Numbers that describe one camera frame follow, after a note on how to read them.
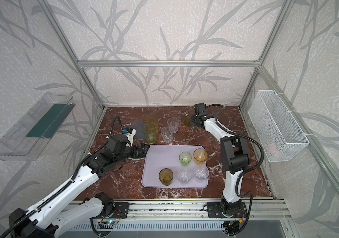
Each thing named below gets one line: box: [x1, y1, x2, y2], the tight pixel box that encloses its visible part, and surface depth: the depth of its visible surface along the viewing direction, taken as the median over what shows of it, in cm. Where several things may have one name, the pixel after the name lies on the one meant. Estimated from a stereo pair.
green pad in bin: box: [25, 103, 77, 139], surface depth 69 cm
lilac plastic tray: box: [141, 144, 210, 189], surface depth 86 cm
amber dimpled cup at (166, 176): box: [158, 168, 174, 186], surface depth 80 cm
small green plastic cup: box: [178, 151, 192, 168], surface depth 90 cm
